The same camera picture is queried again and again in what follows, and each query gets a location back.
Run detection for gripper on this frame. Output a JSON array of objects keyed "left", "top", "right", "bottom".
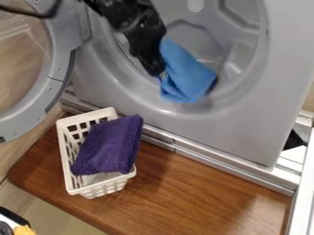
[{"left": 123, "top": 18, "right": 169, "bottom": 77}]

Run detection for blue cloth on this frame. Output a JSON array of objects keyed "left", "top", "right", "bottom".
[{"left": 157, "top": 37, "right": 219, "bottom": 104}]

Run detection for washing machine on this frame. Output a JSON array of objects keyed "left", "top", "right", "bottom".
[{"left": 0, "top": 0, "right": 314, "bottom": 169}]

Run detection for purple cloth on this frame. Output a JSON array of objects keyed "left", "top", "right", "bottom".
[{"left": 70, "top": 114, "right": 145, "bottom": 176}]

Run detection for white basket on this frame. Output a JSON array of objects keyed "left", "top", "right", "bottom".
[{"left": 55, "top": 106, "right": 138, "bottom": 200}]

